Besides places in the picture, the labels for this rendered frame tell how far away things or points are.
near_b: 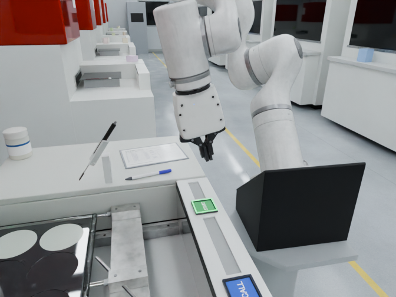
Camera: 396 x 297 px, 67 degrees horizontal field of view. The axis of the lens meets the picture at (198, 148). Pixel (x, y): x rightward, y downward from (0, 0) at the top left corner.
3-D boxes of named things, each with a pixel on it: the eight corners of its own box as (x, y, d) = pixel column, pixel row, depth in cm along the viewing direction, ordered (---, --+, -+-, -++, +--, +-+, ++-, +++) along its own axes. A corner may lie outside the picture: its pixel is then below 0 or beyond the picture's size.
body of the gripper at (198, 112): (170, 93, 58) (183, 144, 63) (220, 79, 60) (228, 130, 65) (165, 85, 65) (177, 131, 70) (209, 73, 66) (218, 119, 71)
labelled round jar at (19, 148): (6, 161, 98) (-1, 134, 95) (13, 152, 105) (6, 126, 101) (30, 159, 100) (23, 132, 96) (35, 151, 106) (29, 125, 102)
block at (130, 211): (111, 221, 83) (110, 212, 82) (112, 214, 86) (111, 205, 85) (141, 217, 85) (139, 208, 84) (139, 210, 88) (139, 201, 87)
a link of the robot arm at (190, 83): (170, 82, 57) (174, 97, 59) (214, 71, 58) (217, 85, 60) (164, 75, 65) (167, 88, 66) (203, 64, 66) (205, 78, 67)
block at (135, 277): (109, 293, 62) (107, 282, 61) (109, 280, 65) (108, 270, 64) (148, 286, 63) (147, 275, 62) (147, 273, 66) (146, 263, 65)
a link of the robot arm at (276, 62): (262, 126, 98) (250, 62, 105) (320, 108, 88) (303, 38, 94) (244, 118, 89) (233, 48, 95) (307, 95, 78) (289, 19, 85)
